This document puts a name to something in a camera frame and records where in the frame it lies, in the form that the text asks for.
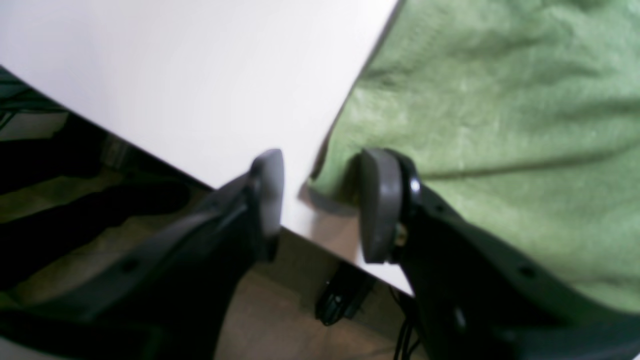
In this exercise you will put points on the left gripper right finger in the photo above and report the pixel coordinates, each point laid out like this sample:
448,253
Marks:
475,296

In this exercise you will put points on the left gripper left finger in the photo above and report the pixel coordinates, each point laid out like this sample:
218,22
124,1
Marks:
167,299

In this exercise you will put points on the green t-shirt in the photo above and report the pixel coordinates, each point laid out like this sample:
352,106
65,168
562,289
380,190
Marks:
524,116

